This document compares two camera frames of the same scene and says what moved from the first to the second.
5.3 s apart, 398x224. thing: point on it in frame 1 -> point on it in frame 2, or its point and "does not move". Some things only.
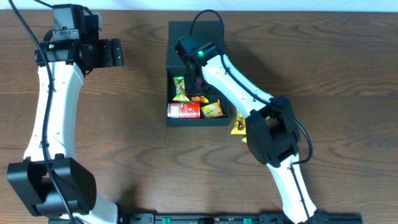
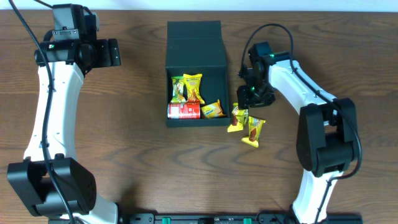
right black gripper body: [195, 88] -> [257, 94]
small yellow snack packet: [212, 111] does not move
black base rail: [235, 218] does not move
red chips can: [183, 110] does not move
